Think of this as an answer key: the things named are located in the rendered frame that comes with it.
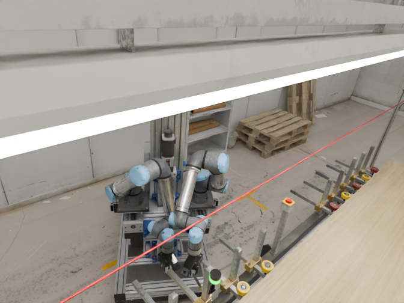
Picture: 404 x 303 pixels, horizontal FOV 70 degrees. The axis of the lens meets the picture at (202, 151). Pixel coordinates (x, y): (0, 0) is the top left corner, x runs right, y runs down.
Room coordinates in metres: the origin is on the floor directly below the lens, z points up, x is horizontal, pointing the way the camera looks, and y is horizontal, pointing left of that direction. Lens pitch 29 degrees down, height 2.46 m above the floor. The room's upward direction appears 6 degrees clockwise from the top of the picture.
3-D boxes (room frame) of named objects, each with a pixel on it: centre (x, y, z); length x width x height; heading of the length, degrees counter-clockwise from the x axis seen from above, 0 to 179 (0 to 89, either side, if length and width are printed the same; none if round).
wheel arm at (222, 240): (1.45, -0.36, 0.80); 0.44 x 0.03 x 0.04; 46
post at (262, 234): (1.42, -0.45, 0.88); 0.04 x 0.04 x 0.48; 46
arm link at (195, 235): (1.13, -0.01, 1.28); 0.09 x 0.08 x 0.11; 168
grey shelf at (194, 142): (4.13, 0.06, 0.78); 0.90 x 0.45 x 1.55; 133
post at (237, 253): (1.24, -0.28, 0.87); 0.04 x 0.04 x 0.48; 46
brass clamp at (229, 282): (1.23, -0.26, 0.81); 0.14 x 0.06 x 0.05; 136
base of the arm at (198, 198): (1.78, -0.01, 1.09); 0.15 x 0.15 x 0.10
